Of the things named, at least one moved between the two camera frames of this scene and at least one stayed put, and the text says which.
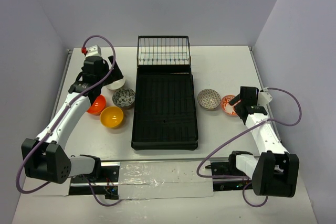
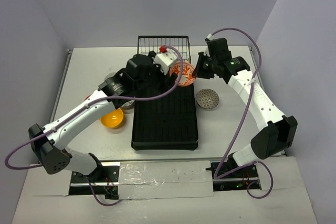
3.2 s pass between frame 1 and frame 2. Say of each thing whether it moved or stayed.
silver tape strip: stayed
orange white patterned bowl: moved
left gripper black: moved
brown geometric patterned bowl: stayed
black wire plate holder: stayed
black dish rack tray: stayed
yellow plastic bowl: stayed
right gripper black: moved
